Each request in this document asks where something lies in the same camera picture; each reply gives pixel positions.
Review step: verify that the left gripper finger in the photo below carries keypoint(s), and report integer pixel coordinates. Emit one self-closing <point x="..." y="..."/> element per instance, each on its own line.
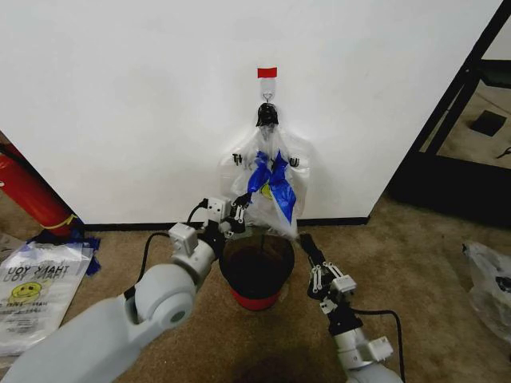
<point x="236" y="227"/>
<point x="238" y="210"/>

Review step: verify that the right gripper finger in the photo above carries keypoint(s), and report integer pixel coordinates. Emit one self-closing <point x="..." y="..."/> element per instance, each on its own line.
<point x="330" y="268"/>
<point x="313" y="263"/>

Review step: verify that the clear garbage bag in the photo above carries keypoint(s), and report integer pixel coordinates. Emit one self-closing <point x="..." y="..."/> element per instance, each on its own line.
<point x="275" y="191"/>

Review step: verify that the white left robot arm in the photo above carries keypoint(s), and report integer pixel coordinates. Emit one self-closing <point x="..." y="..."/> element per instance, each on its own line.
<point x="120" y="319"/>

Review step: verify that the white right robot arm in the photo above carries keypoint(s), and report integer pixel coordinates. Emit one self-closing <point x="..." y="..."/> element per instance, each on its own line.
<point x="361" y="355"/>

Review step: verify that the red trash bin, black liner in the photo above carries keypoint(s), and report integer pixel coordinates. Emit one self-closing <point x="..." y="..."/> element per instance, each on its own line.
<point x="257" y="279"/>

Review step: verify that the crumpled clear plastic bag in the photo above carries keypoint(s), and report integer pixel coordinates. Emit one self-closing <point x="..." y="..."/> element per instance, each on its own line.
<point x="489" y="287"/>

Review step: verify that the clear smiley thank-you bag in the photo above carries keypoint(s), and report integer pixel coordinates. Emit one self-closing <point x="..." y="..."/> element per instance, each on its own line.
<point x="34" y="295"/>

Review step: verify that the black baseboard strip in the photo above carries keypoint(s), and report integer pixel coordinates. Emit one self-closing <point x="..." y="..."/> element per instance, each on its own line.
<point x="159" y="227"/>

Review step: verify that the black binder clip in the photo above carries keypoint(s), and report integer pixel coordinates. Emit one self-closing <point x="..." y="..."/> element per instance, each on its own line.
<point x="267" y="115"/>

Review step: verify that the red tape strip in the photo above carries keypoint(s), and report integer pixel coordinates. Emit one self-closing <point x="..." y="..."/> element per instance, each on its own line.
<point x="267" y="73"/>

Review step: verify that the red fire extinguisher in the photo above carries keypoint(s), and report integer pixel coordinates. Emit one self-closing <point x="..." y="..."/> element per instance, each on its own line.
<point x="28" y="187"/>

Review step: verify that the small black tool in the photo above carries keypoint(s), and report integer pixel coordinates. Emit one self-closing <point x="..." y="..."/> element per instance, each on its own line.
<point x="504" y="151"/>

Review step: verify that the black foam block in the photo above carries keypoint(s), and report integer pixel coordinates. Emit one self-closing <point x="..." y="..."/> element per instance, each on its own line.
<point x="486" y="123"/>

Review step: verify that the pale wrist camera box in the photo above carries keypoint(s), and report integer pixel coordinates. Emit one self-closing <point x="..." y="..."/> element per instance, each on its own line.
<point x="344" y="283"/>
<point x="218" y="207"/>

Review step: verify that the black metal frame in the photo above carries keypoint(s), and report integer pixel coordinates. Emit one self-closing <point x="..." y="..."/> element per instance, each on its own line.
<point x="439" y="175"/>

